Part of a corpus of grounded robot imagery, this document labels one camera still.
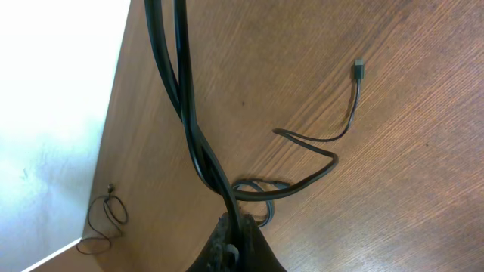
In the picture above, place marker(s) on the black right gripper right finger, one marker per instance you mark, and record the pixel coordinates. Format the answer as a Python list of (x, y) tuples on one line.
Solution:
[(257, 255)]

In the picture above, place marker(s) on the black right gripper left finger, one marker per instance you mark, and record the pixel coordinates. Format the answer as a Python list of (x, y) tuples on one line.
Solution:
[(218, 255)]

